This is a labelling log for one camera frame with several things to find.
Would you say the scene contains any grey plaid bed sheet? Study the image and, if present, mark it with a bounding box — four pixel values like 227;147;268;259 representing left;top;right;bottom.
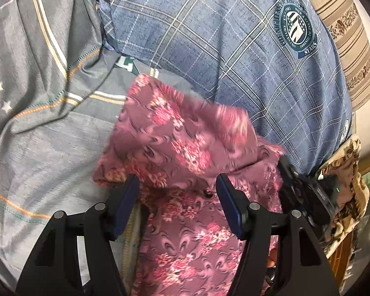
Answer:
0;0;204;290

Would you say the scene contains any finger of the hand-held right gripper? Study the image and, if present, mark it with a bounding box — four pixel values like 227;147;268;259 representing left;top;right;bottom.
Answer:
277;156;299;213

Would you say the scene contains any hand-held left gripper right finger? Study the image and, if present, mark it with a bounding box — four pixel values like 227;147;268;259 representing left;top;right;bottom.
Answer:
216;173;340;296

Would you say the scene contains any brown ruffled cloth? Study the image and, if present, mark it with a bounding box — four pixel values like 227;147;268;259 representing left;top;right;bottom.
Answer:
319;134;370;259

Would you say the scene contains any beige striped pillow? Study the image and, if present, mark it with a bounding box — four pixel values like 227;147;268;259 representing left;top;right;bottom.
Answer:
291;0;370;111

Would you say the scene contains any wooden furniture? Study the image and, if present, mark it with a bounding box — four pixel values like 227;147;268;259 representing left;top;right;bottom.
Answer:
327;231;358;287

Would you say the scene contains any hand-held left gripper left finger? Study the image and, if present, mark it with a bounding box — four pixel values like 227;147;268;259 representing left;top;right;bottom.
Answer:
15;174;140;296

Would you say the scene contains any pink floral garment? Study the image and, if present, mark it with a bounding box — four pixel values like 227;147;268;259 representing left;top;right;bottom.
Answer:
92;74;286;296

